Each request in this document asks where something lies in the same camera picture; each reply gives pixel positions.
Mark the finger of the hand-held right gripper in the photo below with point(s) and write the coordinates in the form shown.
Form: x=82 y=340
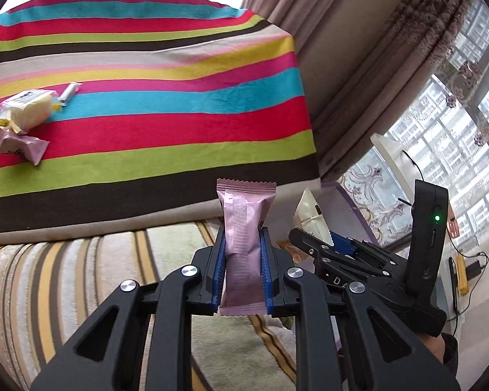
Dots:
x=309 y=248
x=342 y=244

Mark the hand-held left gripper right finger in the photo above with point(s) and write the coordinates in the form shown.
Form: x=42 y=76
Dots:
x=267 y=269

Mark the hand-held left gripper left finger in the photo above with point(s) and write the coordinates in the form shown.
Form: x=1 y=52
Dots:
x=218 y=269

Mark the small clear white snack packet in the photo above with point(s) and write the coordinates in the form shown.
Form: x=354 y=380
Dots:
x=309 y=220

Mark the mauve pink snack bar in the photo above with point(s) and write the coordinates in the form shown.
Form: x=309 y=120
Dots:
x=242 y=232

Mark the person's right forearm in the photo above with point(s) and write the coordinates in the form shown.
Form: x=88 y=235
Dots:
x=436 y=348

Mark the yellow power strip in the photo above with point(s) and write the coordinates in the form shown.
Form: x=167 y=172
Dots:
x=463 y=277

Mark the black power adapter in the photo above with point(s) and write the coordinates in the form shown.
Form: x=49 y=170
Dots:
x=474 y=269

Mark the floral lace sheer curtain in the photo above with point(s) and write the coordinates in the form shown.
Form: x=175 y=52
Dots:
x=366 y=195

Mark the rainbow striped blanket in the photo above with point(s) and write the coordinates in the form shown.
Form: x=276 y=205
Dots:
x=167 y=110

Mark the beige pleated curtain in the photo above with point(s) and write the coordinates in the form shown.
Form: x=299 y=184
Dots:
x=350 y=69

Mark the white stick snack packet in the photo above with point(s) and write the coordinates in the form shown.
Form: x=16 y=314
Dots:
x=70 y=93

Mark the small light pink snack packet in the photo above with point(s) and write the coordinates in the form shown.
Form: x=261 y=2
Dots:
x=20 y=146

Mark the clear yellow-edged cracker packet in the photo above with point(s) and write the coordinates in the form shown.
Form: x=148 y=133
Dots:
x=28 y=108

